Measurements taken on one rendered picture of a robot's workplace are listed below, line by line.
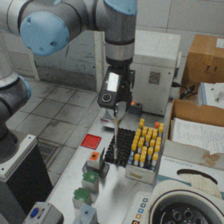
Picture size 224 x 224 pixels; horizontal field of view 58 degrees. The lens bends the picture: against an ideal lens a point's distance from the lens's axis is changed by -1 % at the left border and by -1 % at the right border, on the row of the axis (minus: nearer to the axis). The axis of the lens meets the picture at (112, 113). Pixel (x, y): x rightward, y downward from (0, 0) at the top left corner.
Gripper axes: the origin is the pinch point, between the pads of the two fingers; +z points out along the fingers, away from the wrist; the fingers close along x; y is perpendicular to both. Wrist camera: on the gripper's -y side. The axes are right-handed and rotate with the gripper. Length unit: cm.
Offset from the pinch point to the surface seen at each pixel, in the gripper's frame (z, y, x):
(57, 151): 110, 56, 74
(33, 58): 75, 160, 161
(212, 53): 4, 71, -33
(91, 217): 12.1, -26.1, -1.4
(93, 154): 14.5, -5.1, 6.5
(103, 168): 20.6, -5.4, 3.0
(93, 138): 21.9, 8.2, 12.2
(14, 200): 36, -21, 36
